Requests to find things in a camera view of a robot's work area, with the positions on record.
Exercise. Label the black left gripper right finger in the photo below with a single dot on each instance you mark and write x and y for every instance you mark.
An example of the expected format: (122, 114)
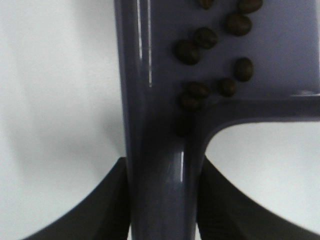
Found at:
(225, 213)

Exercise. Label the pile of coffee beans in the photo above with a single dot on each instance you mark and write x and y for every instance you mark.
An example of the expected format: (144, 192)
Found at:
(203, 50)

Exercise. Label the purple plastic dustpan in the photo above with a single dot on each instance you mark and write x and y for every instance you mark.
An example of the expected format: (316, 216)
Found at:
(191, 68)

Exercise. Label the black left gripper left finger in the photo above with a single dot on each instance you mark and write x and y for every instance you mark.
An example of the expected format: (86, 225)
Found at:
(103, 215)

